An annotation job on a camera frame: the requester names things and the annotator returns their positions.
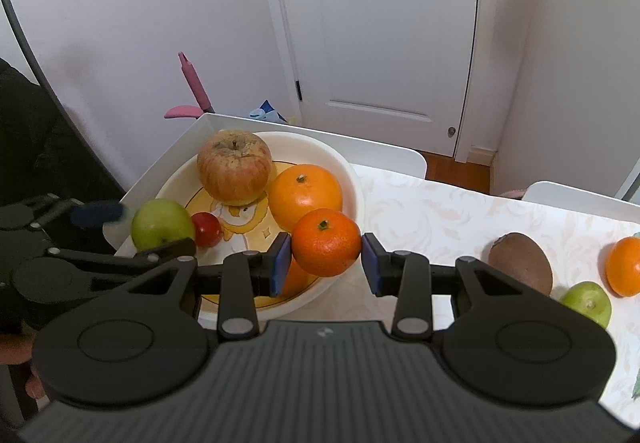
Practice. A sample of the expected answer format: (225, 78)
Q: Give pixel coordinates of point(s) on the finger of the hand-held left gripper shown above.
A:
(160, 253)
(97, 214)

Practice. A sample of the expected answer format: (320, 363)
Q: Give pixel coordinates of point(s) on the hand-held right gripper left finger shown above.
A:
(281, 268)

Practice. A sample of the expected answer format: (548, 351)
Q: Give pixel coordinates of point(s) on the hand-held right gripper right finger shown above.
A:
(374, 268)

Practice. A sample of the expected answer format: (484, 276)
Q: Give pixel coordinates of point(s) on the green apple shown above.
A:
(587, 303)
(160, 223)

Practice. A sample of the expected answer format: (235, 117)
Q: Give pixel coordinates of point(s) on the small tangerine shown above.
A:
(325, 243)

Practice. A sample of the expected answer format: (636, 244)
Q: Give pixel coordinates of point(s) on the red cherry tomato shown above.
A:
(206, 229)

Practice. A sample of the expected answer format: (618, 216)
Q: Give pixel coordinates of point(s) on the large orange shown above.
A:
(305, 195)

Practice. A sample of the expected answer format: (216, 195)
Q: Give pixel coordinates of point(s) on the large red yellow apple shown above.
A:
(232, 168)

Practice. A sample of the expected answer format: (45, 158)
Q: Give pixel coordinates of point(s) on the duck printed cream plate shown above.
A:
(320, 149)

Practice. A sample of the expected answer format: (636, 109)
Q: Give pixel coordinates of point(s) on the person's left hand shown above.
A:
(15, 350)

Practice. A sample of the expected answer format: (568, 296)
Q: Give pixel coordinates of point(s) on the dark cloth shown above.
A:
(45, 148)

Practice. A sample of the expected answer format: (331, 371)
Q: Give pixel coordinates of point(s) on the floral table cloth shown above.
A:
(450, 213)

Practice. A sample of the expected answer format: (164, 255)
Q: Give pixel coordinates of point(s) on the brown kiwi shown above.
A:
(520, 263)

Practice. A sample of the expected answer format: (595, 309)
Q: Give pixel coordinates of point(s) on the black door hinge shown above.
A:
(298, 90)

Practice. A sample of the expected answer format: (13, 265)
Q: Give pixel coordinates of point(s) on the curved dark tube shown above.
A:
(30, 48)

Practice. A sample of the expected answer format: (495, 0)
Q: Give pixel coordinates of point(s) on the white panel door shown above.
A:
(375, 48)

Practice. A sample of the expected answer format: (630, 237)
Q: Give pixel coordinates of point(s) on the medium orange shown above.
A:
(625, 265)

